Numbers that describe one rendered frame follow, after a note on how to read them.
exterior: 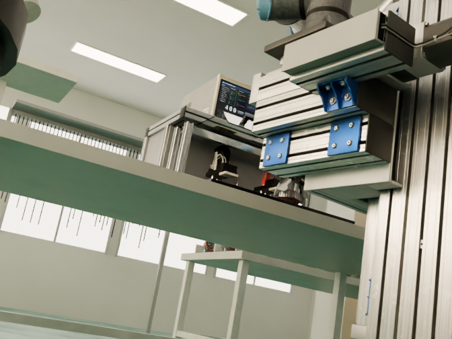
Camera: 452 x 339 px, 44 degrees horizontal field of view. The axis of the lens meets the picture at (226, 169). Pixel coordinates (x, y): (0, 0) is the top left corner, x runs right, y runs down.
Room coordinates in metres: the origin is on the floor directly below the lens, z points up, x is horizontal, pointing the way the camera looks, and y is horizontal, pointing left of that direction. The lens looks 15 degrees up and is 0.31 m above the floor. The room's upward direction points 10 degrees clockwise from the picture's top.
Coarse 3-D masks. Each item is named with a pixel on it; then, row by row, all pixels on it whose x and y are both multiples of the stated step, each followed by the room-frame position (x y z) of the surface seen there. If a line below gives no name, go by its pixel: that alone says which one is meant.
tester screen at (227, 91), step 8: (224, 88) 2.23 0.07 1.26; (232, 88) 2.24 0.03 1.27; (240, 88) 2.26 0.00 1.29; (224, 96) 2.23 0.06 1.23; (232, 96) 2.25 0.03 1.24; (240, 96) 2.27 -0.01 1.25; (248, 96) 2.28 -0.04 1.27; (224, 104) 2.23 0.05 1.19; (232, 104) 2.25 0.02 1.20; (240, 104) 2.27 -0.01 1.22; (216, 112) 2.22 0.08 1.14; (232, 112) 2.25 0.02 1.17; (240, 112) 2.27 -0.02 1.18; (248, 112) 2.29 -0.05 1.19
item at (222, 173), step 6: (216, 168) 2.22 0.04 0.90; (222, 168) 2.16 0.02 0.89; (228, 168) 2.17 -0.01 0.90; (234, 168) 2.18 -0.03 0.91; (210, 174) 2.25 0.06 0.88; (216, 174) 2.23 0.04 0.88; (222, 174) 2.17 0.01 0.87; (228, 174) 2.15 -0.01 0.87; (234, 174) 2.16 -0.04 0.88; (222, 180) 2.27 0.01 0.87
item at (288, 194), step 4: (280, 192) 2.18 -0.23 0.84; (284, 192) 2.18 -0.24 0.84; (288, 192) 2.17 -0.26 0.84; (292, 192) 2.17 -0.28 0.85; (296, 192) 2.18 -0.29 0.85; (276, 196) 2.20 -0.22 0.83; (280, 196) 2.19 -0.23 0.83; (284, 196) 2.18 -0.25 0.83; (288, 196) 2.17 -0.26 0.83; (292, 196) 2.18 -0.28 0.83; (296, 196) 2.18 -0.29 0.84; (300, 196) 2.20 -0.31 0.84; (288, 200) 2.23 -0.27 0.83; (292, 200) 2.23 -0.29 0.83; (296, 200) 2.19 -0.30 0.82; (300, 200) 2.20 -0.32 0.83
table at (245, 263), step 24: (192, 264) 4.20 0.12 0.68; (216, 264) 4.11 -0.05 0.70; (240, 264) 3.51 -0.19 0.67; (264, 264) 3.55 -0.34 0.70; (288, 264) 3.60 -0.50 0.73; (240, 288) 3.50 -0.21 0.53; (312, 288) 4.67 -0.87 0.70; (240, 312) 3.51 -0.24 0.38; (192, 336) 3.95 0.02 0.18; (216, 336) 4.34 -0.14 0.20
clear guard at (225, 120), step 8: (224, 112) 1.98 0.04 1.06; (208, 120) 2.10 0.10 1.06; (216, 120) 2.09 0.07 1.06; (224, 120) 2.07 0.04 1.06; (232, 120) 1.96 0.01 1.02; (240, 120) 1.99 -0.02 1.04; (248, 120) 2.03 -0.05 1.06; (208, 128) 2.20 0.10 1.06; (216, 128) 2.18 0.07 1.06; (224, 128) 2.17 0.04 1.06; (232, 128) 2.15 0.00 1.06; (240, 128) 2.13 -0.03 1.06; (248, 128) 1.97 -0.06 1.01; (224, 136) 2.26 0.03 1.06; (232, 136) 2.24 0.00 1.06; (240, 136) 2.22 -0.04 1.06; (248, 136) 2.20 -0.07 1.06; (256, 136) 2.19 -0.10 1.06
